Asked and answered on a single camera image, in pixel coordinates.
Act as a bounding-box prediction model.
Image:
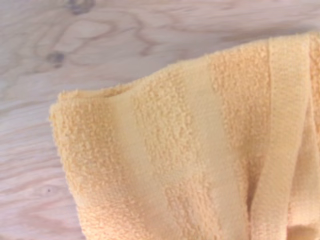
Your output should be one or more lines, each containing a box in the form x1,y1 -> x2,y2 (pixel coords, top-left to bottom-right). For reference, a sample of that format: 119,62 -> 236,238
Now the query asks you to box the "yellow terry cloth towel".
48,31 -> 320,240

